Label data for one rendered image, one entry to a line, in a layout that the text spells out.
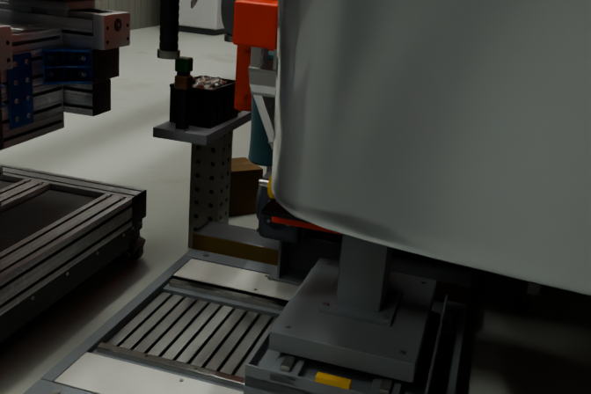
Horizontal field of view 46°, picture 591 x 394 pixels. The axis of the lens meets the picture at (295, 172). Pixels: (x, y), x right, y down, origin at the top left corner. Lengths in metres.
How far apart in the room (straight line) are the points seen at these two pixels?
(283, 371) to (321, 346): 0.09
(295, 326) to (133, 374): 0.37
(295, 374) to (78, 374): 0.47
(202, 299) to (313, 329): 0.51
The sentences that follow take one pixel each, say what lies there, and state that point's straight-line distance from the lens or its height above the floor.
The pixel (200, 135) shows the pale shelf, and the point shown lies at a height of 0.45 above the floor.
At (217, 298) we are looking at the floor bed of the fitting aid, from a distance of 1.91.
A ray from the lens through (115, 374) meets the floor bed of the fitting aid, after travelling 1.60.
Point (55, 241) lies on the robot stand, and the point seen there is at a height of 0.23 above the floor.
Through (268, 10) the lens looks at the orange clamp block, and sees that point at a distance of 1.11.
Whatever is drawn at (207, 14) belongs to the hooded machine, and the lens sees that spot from 8.03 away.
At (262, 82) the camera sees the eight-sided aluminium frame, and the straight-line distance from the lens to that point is 1.22.
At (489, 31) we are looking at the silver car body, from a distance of 0.40.
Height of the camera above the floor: 0.96
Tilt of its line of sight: 17 degrees down
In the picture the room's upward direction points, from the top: 5 degrees clockwise
